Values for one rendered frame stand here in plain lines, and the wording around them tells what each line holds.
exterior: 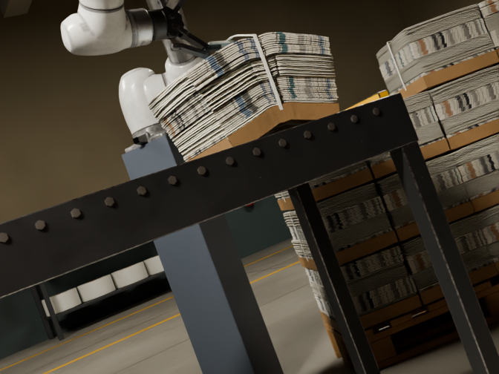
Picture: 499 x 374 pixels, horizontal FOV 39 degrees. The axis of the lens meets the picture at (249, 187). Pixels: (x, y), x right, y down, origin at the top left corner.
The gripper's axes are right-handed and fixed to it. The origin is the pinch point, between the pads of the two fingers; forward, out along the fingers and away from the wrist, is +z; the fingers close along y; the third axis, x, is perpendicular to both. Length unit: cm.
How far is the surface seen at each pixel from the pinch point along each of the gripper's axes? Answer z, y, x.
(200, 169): -32, 41, 34
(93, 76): 189, -172, -707
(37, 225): -65, 43, 34
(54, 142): 118, -99, -705
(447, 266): 20, 75, 34
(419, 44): 87, 11, -25
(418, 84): 87, 24, -31
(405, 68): 89, 17, -38
